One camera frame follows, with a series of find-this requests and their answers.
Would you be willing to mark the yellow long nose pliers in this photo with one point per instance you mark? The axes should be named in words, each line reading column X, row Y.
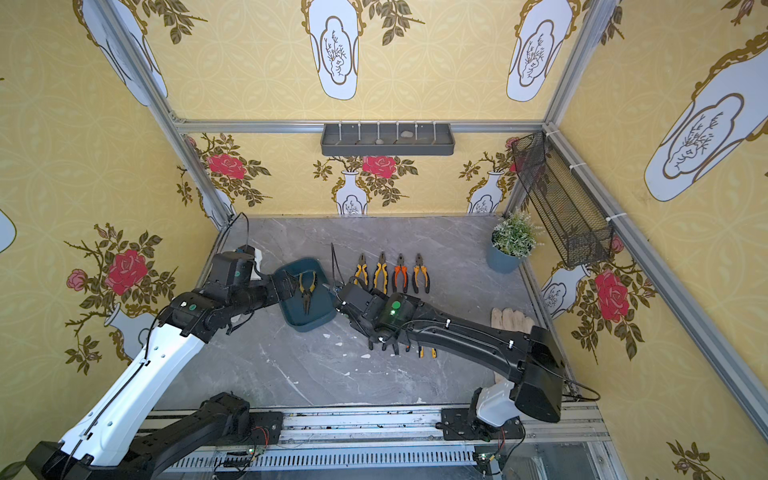
column 307, row 283

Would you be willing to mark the teal plastic storage box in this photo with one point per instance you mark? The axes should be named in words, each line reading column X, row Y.
column 312, row 304

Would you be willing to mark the blue flower pot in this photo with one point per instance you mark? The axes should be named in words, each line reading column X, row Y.
column 501, row 262

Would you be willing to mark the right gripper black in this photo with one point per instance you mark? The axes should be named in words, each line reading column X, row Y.
column 344, row 294

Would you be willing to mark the yellow black pliers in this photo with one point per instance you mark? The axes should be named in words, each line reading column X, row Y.
column 381, row 275
column 427, row 352
column 361, row 276

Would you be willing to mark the red orange black pliers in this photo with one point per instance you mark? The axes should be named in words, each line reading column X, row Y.
column 400, row 275

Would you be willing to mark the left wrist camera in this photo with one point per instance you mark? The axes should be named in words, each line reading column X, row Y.
column 257, row 257

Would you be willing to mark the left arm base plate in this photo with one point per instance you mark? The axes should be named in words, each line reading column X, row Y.
column 264, row 428

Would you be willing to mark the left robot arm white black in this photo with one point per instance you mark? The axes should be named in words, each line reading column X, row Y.
column 104, row 444

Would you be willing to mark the grey wall shelf tray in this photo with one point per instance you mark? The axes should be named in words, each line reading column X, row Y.
column 387, row 138

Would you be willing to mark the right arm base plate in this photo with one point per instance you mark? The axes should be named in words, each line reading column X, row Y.
column 459, row 424

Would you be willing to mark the black wire mesh basket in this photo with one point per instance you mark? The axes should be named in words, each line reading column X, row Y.
column 576, row 225

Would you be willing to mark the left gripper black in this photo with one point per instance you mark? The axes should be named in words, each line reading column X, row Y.
column 282, row 285

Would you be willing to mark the right work glove beige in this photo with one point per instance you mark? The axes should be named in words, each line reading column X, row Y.
column 512, row 320

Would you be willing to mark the green white artificial plant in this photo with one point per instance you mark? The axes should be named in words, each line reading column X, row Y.
column 517, row 235

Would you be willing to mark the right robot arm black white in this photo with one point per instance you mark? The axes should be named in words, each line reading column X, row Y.
column 530, row 363

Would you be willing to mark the aluminium front rail frame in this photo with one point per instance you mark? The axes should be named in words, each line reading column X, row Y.
column 352, row 438

